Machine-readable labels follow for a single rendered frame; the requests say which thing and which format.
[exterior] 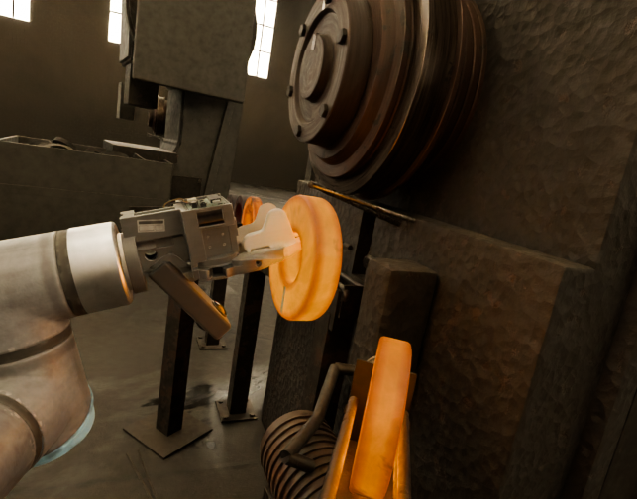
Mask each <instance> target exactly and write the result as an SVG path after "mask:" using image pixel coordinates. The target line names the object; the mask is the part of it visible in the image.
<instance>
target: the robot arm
mask: <svg viewBox="0 0 637 499"><path fill-rule="evenodd" d="M180 199H181V200H180ZM172 201H175V202H173V203H171V204H169V206H168V207H166V208H164V206H165V205H166V204H167V203H169V202H172ZM172 204H173V206H172V207H170V206H171V205H172ZM120 215H121V217H120V223H121V227H122V229H121V232H122V233H119V230H118V228H117V225H116V224H115V223H114V222H107V223H100V224H94V225H88V226H82V227H76V228H70V229H68V230H61V231H55V232H49V233H43V234H37V235H31V236H25V237H20V238H14V239H8V240H3V241H0V499H5V498H6V496H7V495H8V494H9V493H10V492H11V491H12V489H13V488H14V487H15V486H16V485H17V484H18V482H19V481H20V480H21V479H22V478H23V476H24V475H25V474H26V473H27V472H28V471H29V470H30V469H32V468H33V467H36V466H40V465H43V464H46V463H49V462H51V461H53V460H55V459H57V458H59V457H61V456H63V455H64V454H66V453H67V452H69V451H70V450H71V449H72V448H73V447H74V446H76V445H77V444H79V443H80V442H81V441H82V440H83V439H84V438H85V437H86V435H87V434H88V433H89V431H90V429H91V427H92V425H93V422H94V418H95V411H94V406H93V393H92V390H91V388H90V386H89V385H88V383H87V380H86V376H85V373H84V369H83V366H82V362H81V359H80V355H79V352H78V348H77V345H76V341H75V338H74V334H73V331H72V327H71V324H70V321H69V319H70V318H74V317H78V316H82V315H86V314H91V313H95V312H99V311H104V310H108V309H112V308H117V307H121V306H125V305H130V304H131V303H132V301H133V290H134V292H135V294H136V293H141V292H145V291H148V285H147V280H146V275H145V273H148V274H149V278H150V279H151V280H152V281H153V282H154V283H155V284H156V285H157V286H158V287H159V288H161V289H162V290H163V291H164V292H165V293H166V294H167V295H168V296H169V297H170V298H171V299H172V300H173V301H174V302H176V303H177V304H178V305H179V306H180V307H181V308H182V309H183V310H184V311H185V312H186V313H187V314H188V315H189V316H191V317H192V318H193V319H194V320H195V322H196V324H197V326H198V327H199V328H200V329H201V330H203V331H205V332H208V333H209V334H210V335H211V336H212V337H213V338H214V339H220V338H221V337H222V336H223V335H225V334H226V333H227V332H228V331H229V330H230V329H231V324H230V322H229V320H228V318H227V314H226V310H225V308H224V307H223V305H221V304H220V303H219V302H216V301H214V300H212V299H211V298H210V297H209V296H208V295H207V294H206V293H205V292H204V291H203V290H202V289H201V288H200V287H199V286H198V285H197V284H196V283H195V282H194V281H196V280H198V279H200V280H202V281H211V280H218V279H224V278H228V277H231V276H234V275H238V274H245V273H250V272H254V271H258V270H261V269H264V268H267V267H269V266H272V265H274V264H277V263H279V262H282V261H284V260H285V259H286V258H289V257H291V256H293V255H294V254H296V253H297V252H299V251H300V250H301V242H300V238H299V236H298V234H297V233H293V232H292V229H291V227H290V224H289V221H288V219H287V216H286V214H285V212H284V211H283V210H282V209H279V208H276V206H275V205H273V204H271V203H264V204H262V205H261V206H260V208H259V211H258V213H257V216H256V219H255V220H254V221H253V222H252V223H251V224H247V225H243V226H241V227H239V228H238V227H237V221H236V218H235V217H234V212H233V206H232V203H230V202H228V201H227V200H226V199H225V198H224V197H222V196H221V194H220V193H218V194H212V195H206V196H200V197H193V198H187V199H182V198H176V199H172V200H169V201H167V202H165V203H164V204H163V208H160V209H154V210H149V211H143V212H137V213H135V212H134V210H131V211H125V212H120ZM148 250H154V251H155V252H154V253H147V251H148Z"/></svg>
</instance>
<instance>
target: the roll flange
mask: <svg viewBox="0 0 637 499"><path fill-rule="evenodd" d="M456 7H457V20H458V31H457V46H456V54H455V61H454V66H453V71H452V76H451V80H450V84H449V88H448V91H447V95H446V98H445V101H444V104H443V107H442V109H441V112H440V115H439V117H438V120H437V122H436V124H435V127H434V129H433V131H432V133H431V135H430V137H429V139H428V141H427V142H426V144H425V146H424V148H423V149H422V151H421V152H420V153H419V155H418V156H417V158H416V159H415V160H414V162H413V163H412V164H411V166H410V167H409V168H408V169H407V171H406V172H405V173H404V174H403V175H402V176H401V177H400V178H399V179H398V180H397V181H396V182H394V183H393V184H392V185H390V186H389V187H388V188H386V189H384V190H382V191H380V192H377V193H375V194H369V195H366V194H358V193H356V194H353V195H354V196H356V197H358V198H361V199H367V200H375V199H380V198H383V197H385V196H388V195H390V194H391V193H393V192H394V191H396V190H397V189H399V188H407V187H412V186H415V185H418V184H420V183H422V182H424V181H425V180H427V179H428V178H430V177H431V176H432V175H434V174H435V173H436V172H437V171H438V170H439V169H440V168H441V167H442V166H443V165H444V164H445V163H446V162H447V160H448V159H449V158H450V157H451V155H452V154H453V153H454V151H455V150H456V148H457V147H458V145H459V144H460V142H461V140H462V139H463V137H464V135H465V133H466V131H467V129H468V127H469V125H470V123H471V121H472V118H473V116H474V113H475V111H476V108H477V105H478V100H479V97H480V94H481V90H482V86H483V81H484V75H485V68H486V57H487V41H486V31H485V25H484V21H483V18H482V15H481V12H480V10H479V8H478V5H477V4H476V2H475V1H474V0H456Z"/></svg>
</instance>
